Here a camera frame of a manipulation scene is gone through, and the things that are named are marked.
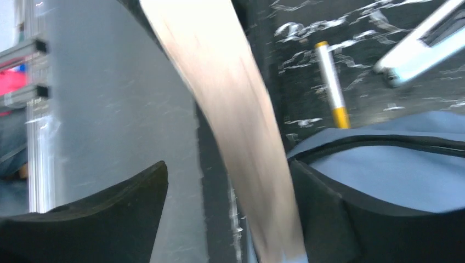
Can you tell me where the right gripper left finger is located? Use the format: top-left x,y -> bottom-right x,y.
1,161 -> 168,262

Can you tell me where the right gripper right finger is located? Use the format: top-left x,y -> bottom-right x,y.
290,161 -> 464,262

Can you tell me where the blue student backpack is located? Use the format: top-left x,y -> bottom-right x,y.
287,111 -> 464,213

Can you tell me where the white yellow marker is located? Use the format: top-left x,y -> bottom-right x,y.
315,41 -> 350,129

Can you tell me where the white blue stapler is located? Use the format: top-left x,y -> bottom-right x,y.
373,0 -> 464,88

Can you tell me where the aluminium rail frame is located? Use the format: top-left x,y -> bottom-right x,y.
1,37 -> 55,213

